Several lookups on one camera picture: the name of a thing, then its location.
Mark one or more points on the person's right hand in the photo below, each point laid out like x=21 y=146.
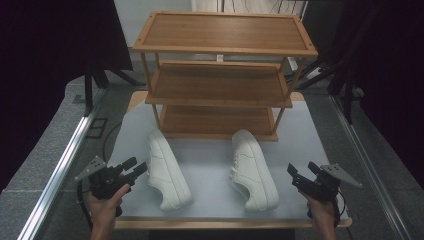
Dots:
x=320 y=211

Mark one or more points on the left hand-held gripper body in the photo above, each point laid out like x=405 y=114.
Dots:
x=103 y=182

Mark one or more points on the wooden three-tier shoe rack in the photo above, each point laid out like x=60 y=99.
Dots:
x=223 y=30

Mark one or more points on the person's left hand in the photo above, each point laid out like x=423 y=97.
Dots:
x=105 y=208

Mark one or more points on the white power strip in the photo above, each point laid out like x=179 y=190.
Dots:
x=312 y=72

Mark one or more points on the grey table mat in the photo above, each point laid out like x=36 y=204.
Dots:
x=206 y=166

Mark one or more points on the black floor socket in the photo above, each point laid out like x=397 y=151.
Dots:
x=96 y=128

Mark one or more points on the black stand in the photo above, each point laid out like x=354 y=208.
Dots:
x=346 y=66
x=89 y=86

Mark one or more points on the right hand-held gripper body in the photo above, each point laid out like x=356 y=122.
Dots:
x=322 y=183

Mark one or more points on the white sneaker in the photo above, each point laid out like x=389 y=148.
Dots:
x=253 y=170
x=168 y=173

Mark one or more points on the dark curtain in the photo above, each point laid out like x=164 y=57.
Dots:
x=36 y=66
x=396 y=83

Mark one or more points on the metal floor rail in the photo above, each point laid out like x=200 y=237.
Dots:
x=56 y=173
x=370 y=166

